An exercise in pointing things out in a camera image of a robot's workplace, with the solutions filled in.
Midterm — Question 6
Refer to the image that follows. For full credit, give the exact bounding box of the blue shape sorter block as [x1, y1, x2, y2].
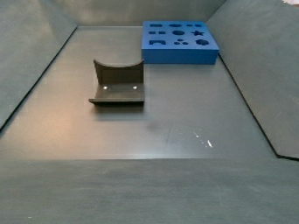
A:
[142, 21, 221, 65]

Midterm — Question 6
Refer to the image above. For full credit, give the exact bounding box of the black curved holder stand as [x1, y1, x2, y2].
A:
[89, 60, 146, 105]

